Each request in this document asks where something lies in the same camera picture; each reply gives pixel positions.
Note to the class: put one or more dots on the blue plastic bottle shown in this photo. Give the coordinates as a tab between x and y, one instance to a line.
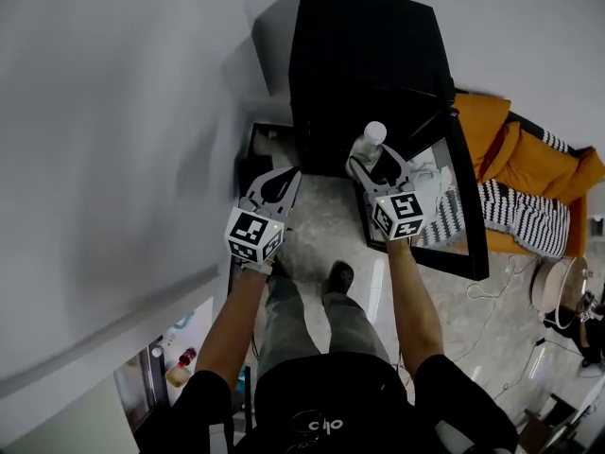
242	381

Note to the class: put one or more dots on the teal curved tool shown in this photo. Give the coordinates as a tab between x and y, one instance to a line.
183	320

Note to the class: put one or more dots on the dark bottle with red cap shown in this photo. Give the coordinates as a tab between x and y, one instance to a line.
186	357

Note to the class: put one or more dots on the black mini fridge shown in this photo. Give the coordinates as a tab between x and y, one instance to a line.
359	55

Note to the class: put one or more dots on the small white-capped clear bottle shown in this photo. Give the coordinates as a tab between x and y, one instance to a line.
160	345

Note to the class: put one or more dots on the orange sofa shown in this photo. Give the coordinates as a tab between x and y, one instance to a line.
520	159

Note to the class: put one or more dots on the black bag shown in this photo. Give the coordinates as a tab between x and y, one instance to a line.
576	329

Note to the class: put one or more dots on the person's grey trousers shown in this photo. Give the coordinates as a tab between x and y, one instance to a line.
283	324

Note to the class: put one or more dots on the round beige basket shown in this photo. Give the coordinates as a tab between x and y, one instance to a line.
550	286

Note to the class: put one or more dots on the white wristband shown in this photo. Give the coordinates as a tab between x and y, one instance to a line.
257	267

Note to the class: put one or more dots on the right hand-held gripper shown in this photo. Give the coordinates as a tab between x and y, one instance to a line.
397	215

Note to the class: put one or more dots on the person's right forearm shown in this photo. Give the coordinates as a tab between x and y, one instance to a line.
416	301

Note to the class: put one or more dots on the dark-rimmed glasses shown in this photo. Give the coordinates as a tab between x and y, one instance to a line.
302	435

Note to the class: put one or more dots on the person's left forearm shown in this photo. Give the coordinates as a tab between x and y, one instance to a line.
231	319

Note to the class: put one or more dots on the person's black shirt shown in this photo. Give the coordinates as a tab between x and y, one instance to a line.
340	395

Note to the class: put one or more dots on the white cloth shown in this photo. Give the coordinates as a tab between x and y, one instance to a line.
432	178

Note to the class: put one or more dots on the clear plastic bottle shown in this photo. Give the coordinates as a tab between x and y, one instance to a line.
366	151

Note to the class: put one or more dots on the black white striped blanket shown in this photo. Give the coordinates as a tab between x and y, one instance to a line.
524	211

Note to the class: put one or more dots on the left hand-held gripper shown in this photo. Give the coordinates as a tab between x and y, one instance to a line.
253	234

